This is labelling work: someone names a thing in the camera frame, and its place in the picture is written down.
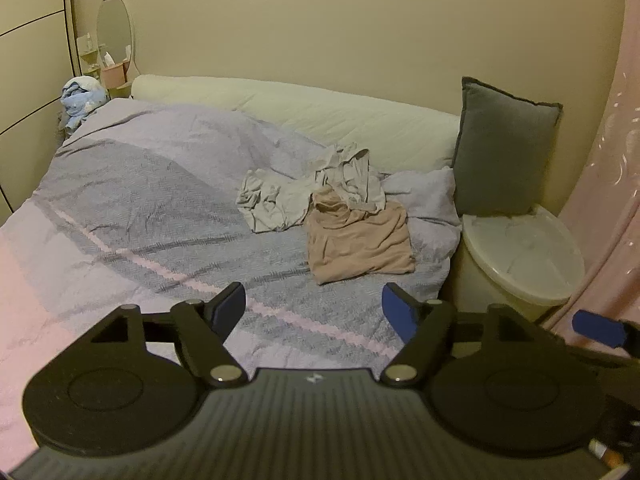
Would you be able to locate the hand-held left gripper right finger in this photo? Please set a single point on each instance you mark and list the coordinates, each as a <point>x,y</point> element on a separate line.
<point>400,316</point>

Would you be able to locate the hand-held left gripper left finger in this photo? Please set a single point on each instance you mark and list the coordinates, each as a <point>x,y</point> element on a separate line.
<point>230,306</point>

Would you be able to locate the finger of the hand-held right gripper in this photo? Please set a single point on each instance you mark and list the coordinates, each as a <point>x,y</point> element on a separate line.
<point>597,327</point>

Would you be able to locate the tan long-sleeve shirt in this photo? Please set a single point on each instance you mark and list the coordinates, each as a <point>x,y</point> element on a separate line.
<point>355,245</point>

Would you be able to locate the light beige garment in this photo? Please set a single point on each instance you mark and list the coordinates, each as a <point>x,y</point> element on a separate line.
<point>270,205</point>

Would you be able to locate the lavender pillow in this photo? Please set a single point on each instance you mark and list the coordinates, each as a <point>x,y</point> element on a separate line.
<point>425,195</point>

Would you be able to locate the striped pink grey duvet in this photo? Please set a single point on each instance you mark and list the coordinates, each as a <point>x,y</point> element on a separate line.
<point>150,200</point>

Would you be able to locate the pink curtain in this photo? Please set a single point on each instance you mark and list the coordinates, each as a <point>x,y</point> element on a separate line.
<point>610,160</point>

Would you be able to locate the grey cushion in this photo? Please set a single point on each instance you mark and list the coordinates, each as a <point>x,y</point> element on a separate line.
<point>505,150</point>

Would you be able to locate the white dressing table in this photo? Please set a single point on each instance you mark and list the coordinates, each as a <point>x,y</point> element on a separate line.
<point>120,91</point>

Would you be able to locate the blue crumpled cloth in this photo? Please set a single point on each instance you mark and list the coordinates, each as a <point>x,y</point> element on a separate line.
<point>80,97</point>

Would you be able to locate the pink tissue box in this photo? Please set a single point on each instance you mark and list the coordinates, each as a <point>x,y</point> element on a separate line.
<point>112,76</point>

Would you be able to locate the oval mirror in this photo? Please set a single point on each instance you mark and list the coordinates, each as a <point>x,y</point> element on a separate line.
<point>115,25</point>

